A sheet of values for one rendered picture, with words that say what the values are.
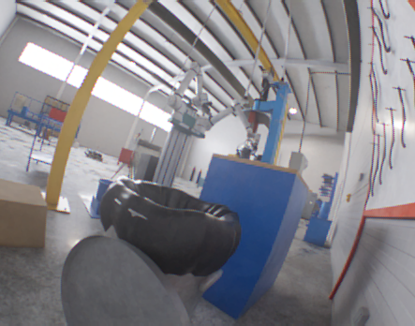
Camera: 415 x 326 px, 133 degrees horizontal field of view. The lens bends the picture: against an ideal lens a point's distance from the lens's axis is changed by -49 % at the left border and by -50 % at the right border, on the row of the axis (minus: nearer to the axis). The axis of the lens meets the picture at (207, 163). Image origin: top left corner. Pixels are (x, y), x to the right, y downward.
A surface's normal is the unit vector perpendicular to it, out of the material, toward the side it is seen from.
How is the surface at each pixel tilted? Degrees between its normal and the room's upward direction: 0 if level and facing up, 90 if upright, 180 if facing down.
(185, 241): 89
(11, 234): 90
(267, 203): 90
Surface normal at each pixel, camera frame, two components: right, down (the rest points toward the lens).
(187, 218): 0.22, -0.61
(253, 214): -0.60, -0.26
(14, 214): 0.85, 0.23
